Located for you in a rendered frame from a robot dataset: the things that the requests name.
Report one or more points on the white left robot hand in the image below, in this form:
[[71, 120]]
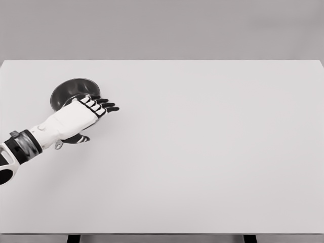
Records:
[[76, 116]]

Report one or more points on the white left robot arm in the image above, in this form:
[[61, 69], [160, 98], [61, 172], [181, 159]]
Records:
[[22, 144]]

